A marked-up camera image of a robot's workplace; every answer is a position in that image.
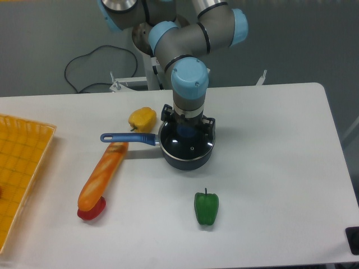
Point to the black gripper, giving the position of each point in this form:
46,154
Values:
181,124

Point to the glass lid blue knob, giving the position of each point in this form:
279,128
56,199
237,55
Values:
185,146

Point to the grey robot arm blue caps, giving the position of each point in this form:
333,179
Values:
178,49

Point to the yellow bell pepper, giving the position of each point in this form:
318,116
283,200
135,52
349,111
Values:
143,120

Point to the green bell pepper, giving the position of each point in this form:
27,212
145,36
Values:
206,206

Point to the orange baguette bread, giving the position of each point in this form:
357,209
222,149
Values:
102,175

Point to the red bell pepper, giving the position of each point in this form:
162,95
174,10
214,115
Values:
94,212

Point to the yellow woven basket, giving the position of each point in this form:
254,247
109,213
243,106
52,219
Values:
24,144

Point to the black object at table edge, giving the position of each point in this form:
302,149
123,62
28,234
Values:
352,234

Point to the dark blue saucepan blue handle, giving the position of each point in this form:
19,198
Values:
153,140

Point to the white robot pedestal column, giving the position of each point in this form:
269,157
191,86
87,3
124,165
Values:
140,34

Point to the white metal base frame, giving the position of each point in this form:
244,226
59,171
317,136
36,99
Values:
131,82

